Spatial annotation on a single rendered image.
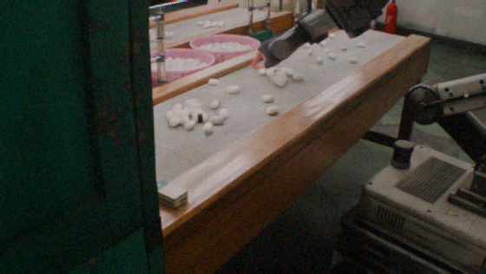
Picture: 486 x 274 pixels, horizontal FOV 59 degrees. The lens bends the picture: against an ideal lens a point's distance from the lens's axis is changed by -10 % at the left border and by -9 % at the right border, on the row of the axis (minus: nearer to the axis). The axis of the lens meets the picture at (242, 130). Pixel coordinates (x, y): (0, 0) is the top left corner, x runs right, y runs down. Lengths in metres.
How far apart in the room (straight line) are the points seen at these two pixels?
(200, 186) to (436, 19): 5.14
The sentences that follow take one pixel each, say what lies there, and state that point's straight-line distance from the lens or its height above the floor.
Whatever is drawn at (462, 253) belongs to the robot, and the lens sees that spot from 1.41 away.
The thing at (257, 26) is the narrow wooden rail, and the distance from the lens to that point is 2.22.
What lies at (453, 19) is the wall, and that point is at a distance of 5.76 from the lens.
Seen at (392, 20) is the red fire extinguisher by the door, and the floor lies 0.20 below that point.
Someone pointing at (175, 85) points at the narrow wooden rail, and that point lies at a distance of 1.34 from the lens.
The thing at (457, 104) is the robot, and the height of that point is 0.77.
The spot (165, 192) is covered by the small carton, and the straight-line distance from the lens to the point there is 0.80.
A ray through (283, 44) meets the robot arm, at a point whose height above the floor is 0.91.
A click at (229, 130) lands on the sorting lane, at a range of 1.12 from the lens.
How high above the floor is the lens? 1.22
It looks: 25 degrees down
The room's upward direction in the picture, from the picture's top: 2 degrees clockwise
